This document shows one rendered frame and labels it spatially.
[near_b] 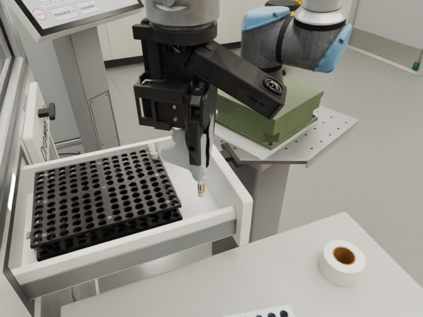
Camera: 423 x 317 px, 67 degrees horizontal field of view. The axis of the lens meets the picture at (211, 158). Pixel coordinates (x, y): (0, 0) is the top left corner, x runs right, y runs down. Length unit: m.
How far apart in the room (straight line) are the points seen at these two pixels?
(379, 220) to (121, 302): 1.55
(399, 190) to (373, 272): 1.53
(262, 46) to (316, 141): 0.31
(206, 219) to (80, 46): 1.12
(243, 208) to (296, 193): 1.44
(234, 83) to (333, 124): 0.75
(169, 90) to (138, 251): 0.26
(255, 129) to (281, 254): 0.39
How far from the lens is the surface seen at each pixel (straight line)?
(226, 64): 0.35
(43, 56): 2.20
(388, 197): 2.10
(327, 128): 1.04
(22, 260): 0.61
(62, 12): 1.34
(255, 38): 0.86
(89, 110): 1.57
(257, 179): 0.98
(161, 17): 0.33
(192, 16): 0.33
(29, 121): 0.78
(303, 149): 0.92
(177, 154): 0.42
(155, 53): 0.37
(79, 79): 1.51
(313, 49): 0.81
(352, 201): 1.98
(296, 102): 0.94
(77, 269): 0.52
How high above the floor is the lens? 1.27
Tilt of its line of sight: 37 degrees down
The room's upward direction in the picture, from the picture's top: straight up
